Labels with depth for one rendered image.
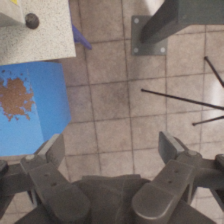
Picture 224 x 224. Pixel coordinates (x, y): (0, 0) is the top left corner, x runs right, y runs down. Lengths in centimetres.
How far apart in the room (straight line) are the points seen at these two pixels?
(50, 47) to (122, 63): 82
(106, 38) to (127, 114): 66
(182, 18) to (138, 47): 91
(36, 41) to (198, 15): 56
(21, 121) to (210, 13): 92
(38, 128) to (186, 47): 128
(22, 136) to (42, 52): 50
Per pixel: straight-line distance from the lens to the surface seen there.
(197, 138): 176
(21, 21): 68
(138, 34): 144
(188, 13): 55
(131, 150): 162
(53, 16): 71
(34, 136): 98
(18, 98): 95
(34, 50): 72
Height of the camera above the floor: 141
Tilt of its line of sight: 75 degrees down
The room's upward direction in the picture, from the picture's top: 178 degrees clockwise
